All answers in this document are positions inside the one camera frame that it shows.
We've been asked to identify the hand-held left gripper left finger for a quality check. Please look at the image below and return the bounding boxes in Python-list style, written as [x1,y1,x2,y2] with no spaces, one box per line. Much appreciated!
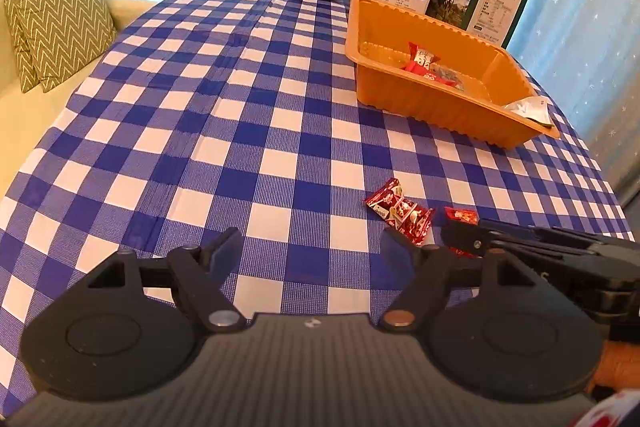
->
[86,227,247,334]

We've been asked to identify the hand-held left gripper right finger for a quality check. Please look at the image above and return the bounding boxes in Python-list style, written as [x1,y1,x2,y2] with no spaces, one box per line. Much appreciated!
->
[380,228,540,333]

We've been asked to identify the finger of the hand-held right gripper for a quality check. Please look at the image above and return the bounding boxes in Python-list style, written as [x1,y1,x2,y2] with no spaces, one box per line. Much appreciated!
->
[442,217,608,244]
[440,231,608,280]

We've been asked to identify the red white patterned candy packet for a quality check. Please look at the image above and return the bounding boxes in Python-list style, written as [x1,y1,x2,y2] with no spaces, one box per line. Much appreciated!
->
[364,178,435,234]

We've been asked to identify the red snowflake candy packet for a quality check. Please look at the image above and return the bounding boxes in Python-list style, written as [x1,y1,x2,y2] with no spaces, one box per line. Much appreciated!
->
[444,207,482,259]

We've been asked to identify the white snack packet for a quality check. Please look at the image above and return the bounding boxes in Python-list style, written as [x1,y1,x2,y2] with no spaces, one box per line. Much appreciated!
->
[502,96,556,128]

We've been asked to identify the orange plastic tray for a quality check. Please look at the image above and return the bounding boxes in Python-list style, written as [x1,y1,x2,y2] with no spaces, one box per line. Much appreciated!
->
[345,0,561,150]

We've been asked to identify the clear brown snack packet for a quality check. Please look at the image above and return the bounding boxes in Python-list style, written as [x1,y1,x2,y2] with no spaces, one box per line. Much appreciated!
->
[435,67,490,96]

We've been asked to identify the large red snack packet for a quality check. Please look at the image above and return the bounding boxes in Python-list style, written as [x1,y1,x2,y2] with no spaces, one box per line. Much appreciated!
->
[402,61,458,88]

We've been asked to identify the small red candy packet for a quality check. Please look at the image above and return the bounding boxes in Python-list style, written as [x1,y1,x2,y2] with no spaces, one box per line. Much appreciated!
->
[407,42,442,65]

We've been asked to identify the person's right hand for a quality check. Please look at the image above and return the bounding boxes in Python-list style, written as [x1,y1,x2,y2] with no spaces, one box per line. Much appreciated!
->
[587,341,640,395]

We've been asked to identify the blue white checkered tablecloth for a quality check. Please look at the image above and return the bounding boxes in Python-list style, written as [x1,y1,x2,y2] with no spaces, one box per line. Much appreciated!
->
[0,0,628,418]

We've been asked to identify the cream sofa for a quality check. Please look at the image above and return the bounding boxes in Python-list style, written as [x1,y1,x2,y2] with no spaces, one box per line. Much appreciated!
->
[0,0,157,200]

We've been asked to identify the green zigzag cushion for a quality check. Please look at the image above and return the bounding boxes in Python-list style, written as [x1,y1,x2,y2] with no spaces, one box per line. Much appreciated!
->
[4,0,118,94]

